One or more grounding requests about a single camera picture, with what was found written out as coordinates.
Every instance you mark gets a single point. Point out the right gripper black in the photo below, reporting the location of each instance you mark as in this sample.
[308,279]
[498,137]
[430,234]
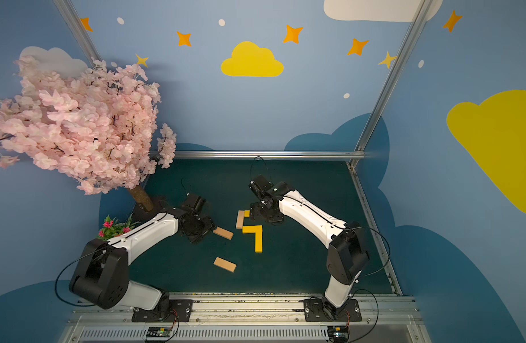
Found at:
[265,212]

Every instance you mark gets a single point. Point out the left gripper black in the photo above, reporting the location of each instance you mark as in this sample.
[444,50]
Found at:
[198,226]

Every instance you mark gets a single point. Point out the yellow block bottom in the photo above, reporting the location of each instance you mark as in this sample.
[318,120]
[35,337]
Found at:
[258,242]

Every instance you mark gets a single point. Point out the wooden block top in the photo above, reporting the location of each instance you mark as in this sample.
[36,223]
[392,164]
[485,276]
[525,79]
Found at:
[240,219]

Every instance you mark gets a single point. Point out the wooden block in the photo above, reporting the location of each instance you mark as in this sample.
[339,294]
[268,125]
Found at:
[223,233]
[240,219]
[225,265]

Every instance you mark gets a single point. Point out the wooden block bottom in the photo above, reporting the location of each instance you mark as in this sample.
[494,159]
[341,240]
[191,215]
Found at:
[225,265]

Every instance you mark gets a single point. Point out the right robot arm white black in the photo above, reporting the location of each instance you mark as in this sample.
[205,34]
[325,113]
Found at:
[347,256]

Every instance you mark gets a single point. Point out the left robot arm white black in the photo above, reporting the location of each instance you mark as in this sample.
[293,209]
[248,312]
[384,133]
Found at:
[102,274]

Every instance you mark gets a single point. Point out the black tree base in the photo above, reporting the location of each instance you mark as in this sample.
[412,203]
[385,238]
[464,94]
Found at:
[140,215]

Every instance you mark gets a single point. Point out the small potted pink flowers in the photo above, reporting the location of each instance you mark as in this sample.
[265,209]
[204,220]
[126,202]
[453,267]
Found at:
[113,228]

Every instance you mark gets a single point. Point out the left controller board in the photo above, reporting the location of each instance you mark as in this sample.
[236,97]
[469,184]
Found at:
[159,334]

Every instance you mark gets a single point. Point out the controller board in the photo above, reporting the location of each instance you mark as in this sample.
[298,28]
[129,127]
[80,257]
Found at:
[159,334]
[338,334]

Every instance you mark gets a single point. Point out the pink cherry blossom tree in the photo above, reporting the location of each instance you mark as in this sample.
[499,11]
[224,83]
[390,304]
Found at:
[99,128]

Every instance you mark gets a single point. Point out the right controller board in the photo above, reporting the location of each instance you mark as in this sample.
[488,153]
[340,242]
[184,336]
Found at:
[338,334]

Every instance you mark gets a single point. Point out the rear aluminium frame bar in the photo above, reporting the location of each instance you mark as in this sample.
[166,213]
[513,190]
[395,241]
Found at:
[286,155]

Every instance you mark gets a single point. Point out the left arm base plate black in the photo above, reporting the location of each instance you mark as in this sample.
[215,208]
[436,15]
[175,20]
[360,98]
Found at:
[165,311]

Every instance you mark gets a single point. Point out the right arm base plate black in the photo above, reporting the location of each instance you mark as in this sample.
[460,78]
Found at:
[320,310]

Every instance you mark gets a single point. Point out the aluminium rail base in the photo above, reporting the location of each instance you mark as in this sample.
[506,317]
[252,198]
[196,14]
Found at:
[228,317]

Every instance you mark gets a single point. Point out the left aluminium frame post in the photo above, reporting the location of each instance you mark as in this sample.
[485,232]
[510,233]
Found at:
[72,19]

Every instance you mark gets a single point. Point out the aluminium frame post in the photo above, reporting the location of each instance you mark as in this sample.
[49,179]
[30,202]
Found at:
[72,19]
[410,40]

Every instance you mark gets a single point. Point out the right aluminium frame post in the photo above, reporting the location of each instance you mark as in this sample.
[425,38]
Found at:
[410,40]

